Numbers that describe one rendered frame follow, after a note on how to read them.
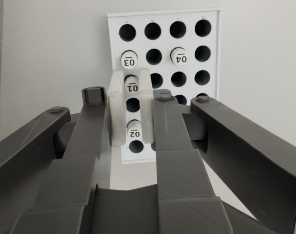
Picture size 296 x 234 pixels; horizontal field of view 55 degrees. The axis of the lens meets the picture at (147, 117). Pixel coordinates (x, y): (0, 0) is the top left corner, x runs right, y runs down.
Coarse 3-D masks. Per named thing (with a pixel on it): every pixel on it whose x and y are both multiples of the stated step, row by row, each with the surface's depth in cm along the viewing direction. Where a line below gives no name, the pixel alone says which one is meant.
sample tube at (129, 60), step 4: (124, 52) 22; (128, 52) 20; (132, 52) 21; (124, 56) 20; (128, 56) 20; (132, 56) 20; (136, 56) 21; (124, 60) 20; (128, 60) 20; (132, 60) 20; (136, 60) 20; (124, 64) 20; (128, 64) 20; (132, 64) 20; (136, 64) 21; (128, 68) 21; (132, 68) 21
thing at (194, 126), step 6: (156, 90) 18; (162, 90) 18; (168, 90) 18; (156, 96) 16; (180, 108) 14; (186, 108) 14; (186, 114) 14; (192, 114) 13; (186, 120) 14; (192, 120) 14; (198, 120) 13; (186, 126) 14; (192, 126) 14; (198, 126) 14; (204, 126) 14; (192, 132) 14; (198, 132) 14; (204, 132) 14; (192, 138) 14; (198, 138) 14; (204, 138) 14
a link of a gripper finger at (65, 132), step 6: (72, 114) 14; (78, 114) 14; (108, 114) 14; (72, 120) 14; (108, 120) 14; (66, 126) 13; (72, 126) 13; (108, 126) 14; (60, 132) 13; (66, 132) 13; (54, 138) 13; (60, 138) 13; (66, 138) 14; (54, 144) 14; (60, 144) 14; (66, 144) 14; (54, 150) 14; (60, 150) 14
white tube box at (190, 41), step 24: (120, 24) 21; (144, 24) 21; (168, 24) 21; (192, 24) 21; (216, 24) 21; (120, 48) 21; (144, 48) 22; (168, 48) 22; (192, 48) 22; (216, 48) 22; (168, 72) 22; (192, 72) 22; (216, 72) 22; (192, 96) 23; (216, 96) 23; (144, 144) 24
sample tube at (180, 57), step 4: (176, 48) 22; (180, 48) 21; (172, 52) 21; (176, 52) 20; (180, 52) 20; (184, 52) 20; (172, 56) 21; (176, 56) 20; (180, 56) 20; (184, 56) 20; (188, 56) 20; (172, 60) 21; (176, 60) 21; (180, 60) 21; (184, 60) 21; (188, 60) 21; (176, 64) 21; (180, 64) 21; (184, 64) 21
